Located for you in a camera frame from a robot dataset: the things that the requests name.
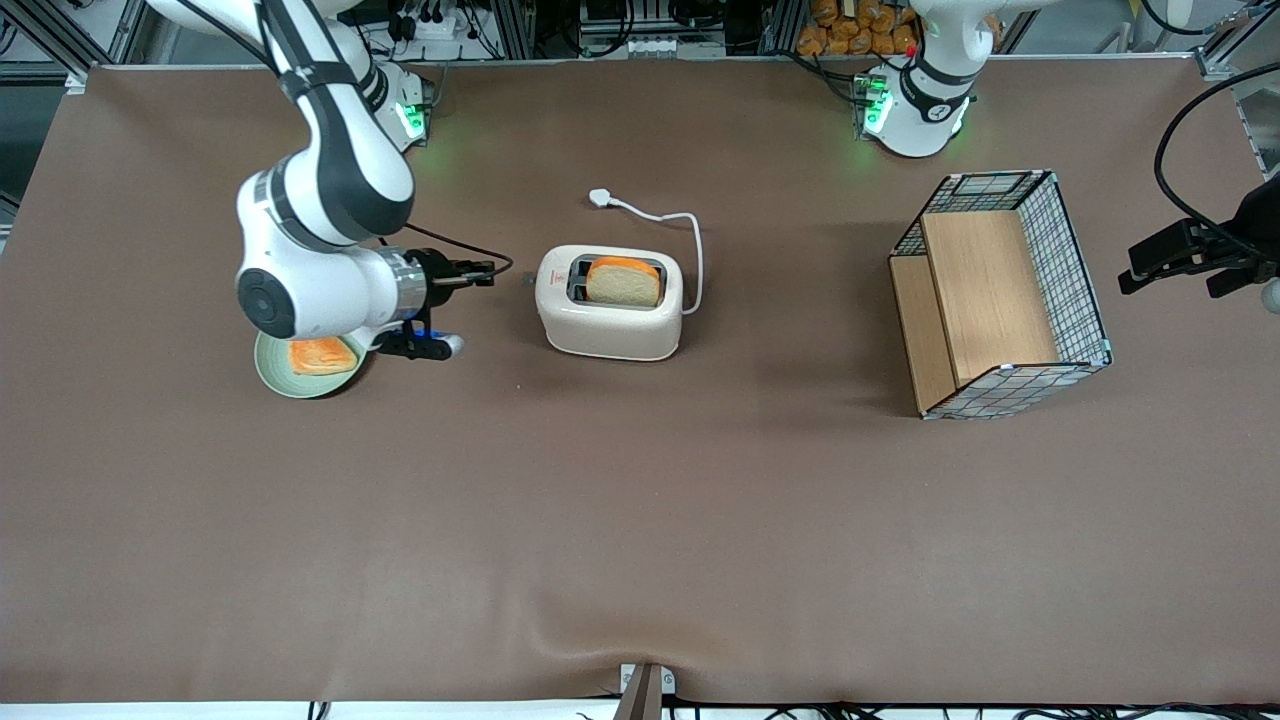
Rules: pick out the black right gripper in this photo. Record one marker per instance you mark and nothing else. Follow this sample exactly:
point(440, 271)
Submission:
point(437, 274)

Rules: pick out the bread slice with orange crust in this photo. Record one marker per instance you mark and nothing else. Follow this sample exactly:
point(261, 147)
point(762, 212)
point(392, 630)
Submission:
point(622, 285)

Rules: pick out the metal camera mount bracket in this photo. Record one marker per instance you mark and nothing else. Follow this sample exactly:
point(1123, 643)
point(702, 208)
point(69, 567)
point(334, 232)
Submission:
point(643, 690)

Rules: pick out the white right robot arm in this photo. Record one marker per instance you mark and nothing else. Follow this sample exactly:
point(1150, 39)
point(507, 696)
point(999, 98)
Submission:
point(330, 190)

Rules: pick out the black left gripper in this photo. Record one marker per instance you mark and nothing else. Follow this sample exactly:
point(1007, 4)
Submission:
point(1262, 219)

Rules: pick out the bag of orange bread rolls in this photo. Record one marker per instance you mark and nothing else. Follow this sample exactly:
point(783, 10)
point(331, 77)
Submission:
point(860, 28)

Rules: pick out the aluminium frame profile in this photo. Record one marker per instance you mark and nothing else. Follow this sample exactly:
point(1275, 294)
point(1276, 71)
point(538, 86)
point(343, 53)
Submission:
point(1225, 55)
point(50, 35)

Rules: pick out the white two-slot toaster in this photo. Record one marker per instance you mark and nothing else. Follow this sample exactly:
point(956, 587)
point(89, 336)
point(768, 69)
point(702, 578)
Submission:
point(610, 325)

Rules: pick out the triangular toasted bread piece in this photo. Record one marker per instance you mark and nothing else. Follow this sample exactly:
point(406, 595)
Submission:
point(320, 358)

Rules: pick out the white power strip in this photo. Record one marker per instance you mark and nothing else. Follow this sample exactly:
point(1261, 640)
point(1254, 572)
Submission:
point(430, 25)

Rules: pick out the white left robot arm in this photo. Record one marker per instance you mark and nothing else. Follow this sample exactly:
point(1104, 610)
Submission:
point(915, 115)

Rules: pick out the pale green round plate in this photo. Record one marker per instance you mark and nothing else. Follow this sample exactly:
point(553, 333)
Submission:
point(275, 375)

